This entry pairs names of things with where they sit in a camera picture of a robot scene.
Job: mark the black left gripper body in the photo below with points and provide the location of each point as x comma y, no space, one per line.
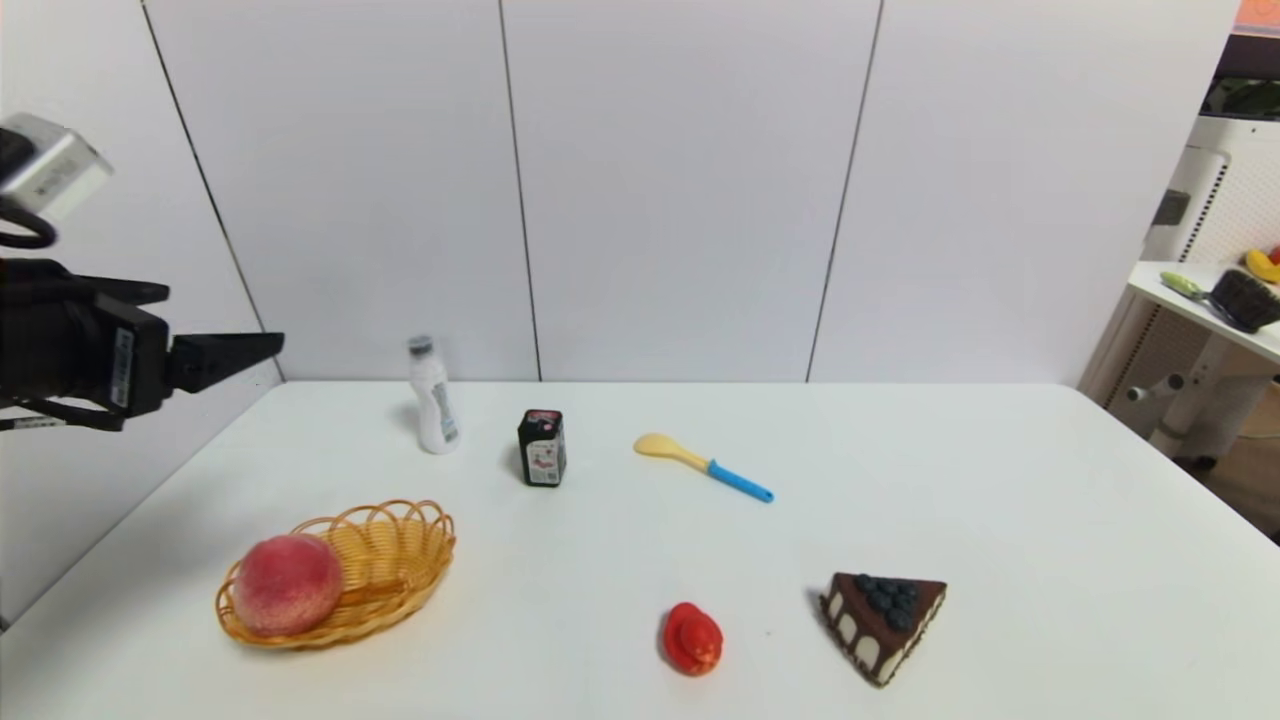
138,367

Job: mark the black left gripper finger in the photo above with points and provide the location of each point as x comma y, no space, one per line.
215,358

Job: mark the red yellow peach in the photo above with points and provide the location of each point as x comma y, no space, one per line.
288,585

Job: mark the yellow wicker basket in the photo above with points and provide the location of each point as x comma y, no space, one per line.
390,560

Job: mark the white plastic bottle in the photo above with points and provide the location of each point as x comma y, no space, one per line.
434,405

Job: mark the black box with pink label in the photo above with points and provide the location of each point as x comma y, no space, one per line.
542,450

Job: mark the chocolate blueberry cake slice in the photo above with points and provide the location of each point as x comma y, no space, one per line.
885,620

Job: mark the white perforated desk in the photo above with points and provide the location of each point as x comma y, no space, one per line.
1200,350

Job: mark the yellow banana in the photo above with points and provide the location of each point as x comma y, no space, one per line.
1262,266

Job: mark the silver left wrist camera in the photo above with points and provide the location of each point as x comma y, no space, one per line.
55,170

